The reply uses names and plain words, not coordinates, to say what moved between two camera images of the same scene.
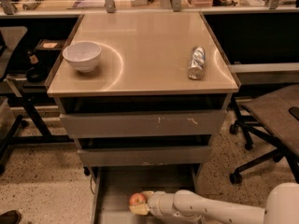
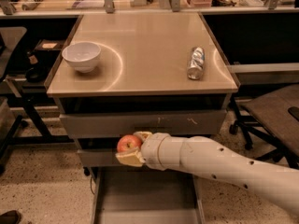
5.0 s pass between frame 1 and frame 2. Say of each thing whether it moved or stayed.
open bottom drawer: stayed
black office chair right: stayed
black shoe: stayed
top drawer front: stayed
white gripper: moved
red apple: moved
